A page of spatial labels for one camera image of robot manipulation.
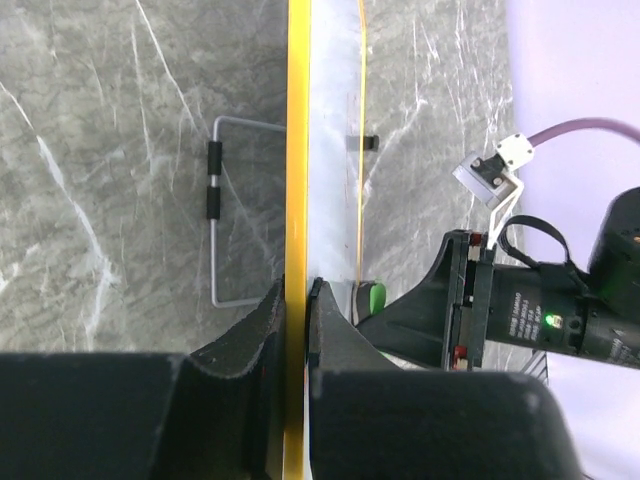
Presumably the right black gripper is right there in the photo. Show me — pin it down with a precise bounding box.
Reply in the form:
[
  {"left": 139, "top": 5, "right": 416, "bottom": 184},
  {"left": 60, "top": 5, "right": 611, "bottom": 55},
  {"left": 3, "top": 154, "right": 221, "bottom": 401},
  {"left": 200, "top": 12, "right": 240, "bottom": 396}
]
[{"left": 356, "top": 230, "right": 495, "bottom": 371}]

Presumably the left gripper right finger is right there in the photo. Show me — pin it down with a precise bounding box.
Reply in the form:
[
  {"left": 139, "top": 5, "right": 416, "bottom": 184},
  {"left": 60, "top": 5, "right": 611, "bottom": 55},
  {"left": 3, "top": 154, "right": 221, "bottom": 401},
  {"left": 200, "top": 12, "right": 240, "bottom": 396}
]
[{"left": 308, "top": 280, "right": 582, "bottom": 479}]

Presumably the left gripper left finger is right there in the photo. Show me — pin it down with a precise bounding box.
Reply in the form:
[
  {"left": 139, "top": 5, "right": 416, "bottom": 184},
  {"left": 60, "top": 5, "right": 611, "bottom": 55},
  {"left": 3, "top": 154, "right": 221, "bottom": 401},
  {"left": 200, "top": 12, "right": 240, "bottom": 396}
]
[{"left": 1, "top": 283, "right": 285, "bottom": 479}]

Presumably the green bone-shaped eraser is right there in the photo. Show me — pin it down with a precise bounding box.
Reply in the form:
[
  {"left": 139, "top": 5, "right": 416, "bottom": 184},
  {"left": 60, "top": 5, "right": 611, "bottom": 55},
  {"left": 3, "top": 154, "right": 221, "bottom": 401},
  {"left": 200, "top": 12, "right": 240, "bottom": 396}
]
[{"left": 351, "top": 280, "right": 386, "bottom": 328}]

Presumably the yellow-framed whiteboard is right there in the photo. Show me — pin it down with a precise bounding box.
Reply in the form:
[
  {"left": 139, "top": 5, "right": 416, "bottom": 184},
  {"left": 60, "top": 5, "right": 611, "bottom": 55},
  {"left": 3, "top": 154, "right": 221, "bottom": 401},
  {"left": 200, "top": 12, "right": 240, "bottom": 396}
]
[{"left": 283, "top": 1, "right": 367, "bottom": 479}]

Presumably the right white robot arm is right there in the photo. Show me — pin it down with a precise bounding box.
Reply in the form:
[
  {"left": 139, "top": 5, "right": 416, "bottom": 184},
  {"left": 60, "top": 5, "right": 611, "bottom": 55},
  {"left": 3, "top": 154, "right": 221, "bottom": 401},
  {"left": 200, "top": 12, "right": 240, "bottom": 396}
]
[{"left": 356, "top": 188, "right": 639, "bottom": 370}]

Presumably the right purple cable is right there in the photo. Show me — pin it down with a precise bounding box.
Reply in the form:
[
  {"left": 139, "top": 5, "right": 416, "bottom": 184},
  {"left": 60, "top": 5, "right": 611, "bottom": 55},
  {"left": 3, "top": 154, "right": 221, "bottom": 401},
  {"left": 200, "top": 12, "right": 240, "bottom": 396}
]
[{"left": 529, "top": 117, "right": 640, "bottom": 149}]

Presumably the whiteboard wire stand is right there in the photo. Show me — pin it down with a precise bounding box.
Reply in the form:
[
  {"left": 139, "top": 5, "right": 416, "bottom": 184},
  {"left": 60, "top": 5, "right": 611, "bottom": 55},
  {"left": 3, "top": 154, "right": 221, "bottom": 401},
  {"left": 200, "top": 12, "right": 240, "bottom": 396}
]
[{"left": 206, "top": 115, "right": 286, "bottom": 309}]

